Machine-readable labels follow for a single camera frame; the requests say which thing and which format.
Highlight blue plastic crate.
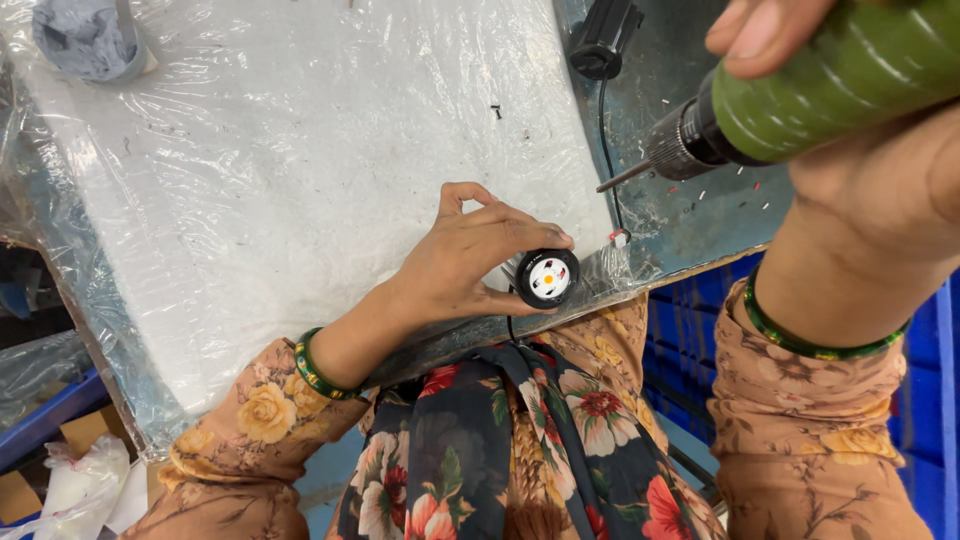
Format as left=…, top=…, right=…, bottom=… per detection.
left=641, top=251, right=960, bottom=540

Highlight green bangle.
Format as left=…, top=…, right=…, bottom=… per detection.
left=293, top=327, right=364, bottom=402
left=742, top=266, right=913, bottom=362

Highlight green electric screwdriver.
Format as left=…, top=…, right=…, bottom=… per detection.
left=596, top=0, right=960, bottom=195

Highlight clear plastic sheet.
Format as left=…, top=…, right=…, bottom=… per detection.
left=0, top=330, right=95, bottom=432

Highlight plastic wrapped white foam pad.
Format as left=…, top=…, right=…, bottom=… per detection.
left=0, top=0, right=625, bottom=455

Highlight thin black adapter cable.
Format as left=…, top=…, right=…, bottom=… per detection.
left=597, top=75, right=633, bottom=246

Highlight black power adapter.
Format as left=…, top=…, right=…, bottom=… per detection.
left=567, top=0, right=645, bottom=82

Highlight brown cardboard piece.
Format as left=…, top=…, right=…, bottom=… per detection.
left=58, top=405, right=140, bottom=460

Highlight black round LED light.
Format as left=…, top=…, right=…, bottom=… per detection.
left=501, top=247, right=582, bottom=311

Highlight person's right hand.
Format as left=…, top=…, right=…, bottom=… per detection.
left=705, top=0, right=960, bottom=264

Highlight white plastic bag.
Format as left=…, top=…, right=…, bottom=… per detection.
left=0, top=433, right=133, bottom=540

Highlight dark floral scarf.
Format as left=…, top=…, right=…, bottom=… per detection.
left=328, top=341, right=723, bottom=540

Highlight scattered wire clippings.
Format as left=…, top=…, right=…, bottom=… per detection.
left=658, top=96, right=774, bottom=213

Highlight blue plastic bin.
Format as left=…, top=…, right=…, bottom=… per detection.
left=0, top=366, right=111, bottom=474

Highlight person's left hand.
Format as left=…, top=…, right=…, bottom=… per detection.
left=390, top=182, right=576, bottom=332

